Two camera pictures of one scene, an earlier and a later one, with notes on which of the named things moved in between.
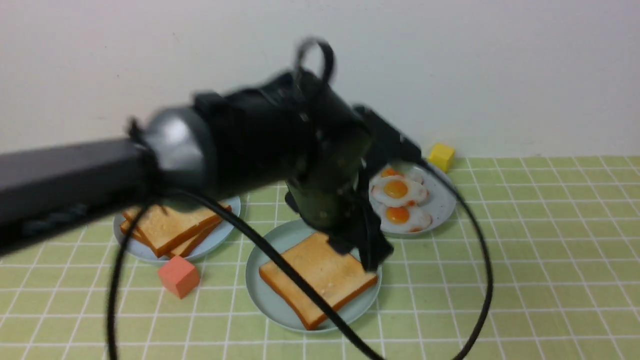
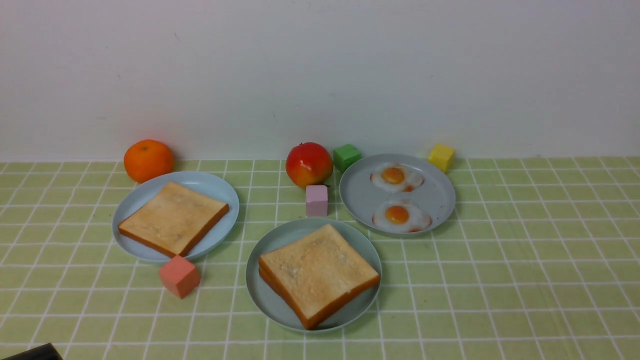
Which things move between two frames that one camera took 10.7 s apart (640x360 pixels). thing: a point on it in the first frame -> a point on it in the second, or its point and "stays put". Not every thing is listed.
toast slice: [165, 228] -> [317, 272]
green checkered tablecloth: [565, 231] stays put
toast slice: [338, 279] stays put
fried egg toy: [404, 219] stays put
